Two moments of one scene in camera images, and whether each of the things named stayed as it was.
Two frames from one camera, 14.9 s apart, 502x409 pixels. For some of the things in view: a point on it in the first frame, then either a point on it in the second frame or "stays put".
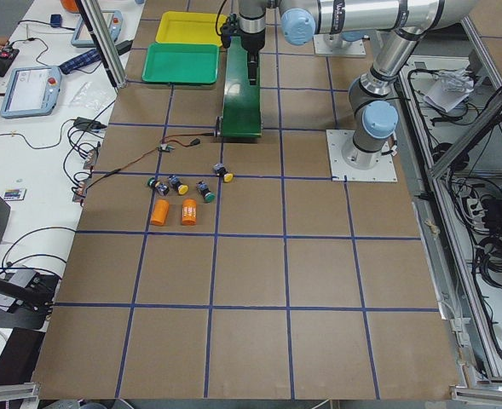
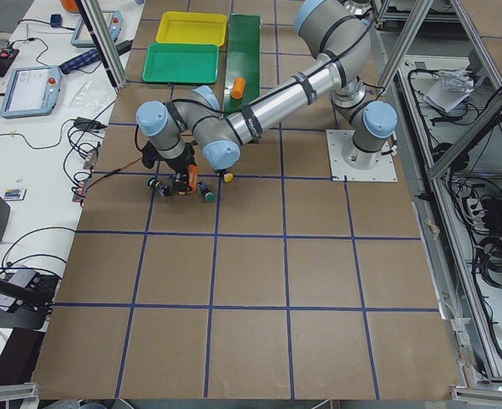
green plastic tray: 181,63 stays put
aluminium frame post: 104,40 stays put
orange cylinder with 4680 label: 189,212 -> 193,173
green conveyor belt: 241,116 stays put
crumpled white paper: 452,89 stays put
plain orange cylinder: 160,212 -> 238,88
